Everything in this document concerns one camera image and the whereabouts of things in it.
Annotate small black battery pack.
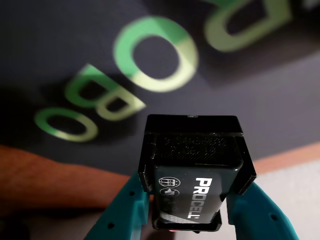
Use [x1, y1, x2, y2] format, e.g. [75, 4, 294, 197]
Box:
[136, 114, 258, 232]

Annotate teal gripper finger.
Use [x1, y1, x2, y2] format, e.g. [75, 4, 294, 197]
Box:
[86, 172, 151, 240]
[225, 181, 301, 240]

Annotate black mat with letters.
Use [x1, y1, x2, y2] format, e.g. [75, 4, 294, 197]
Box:
[0, 0, 320, 176]

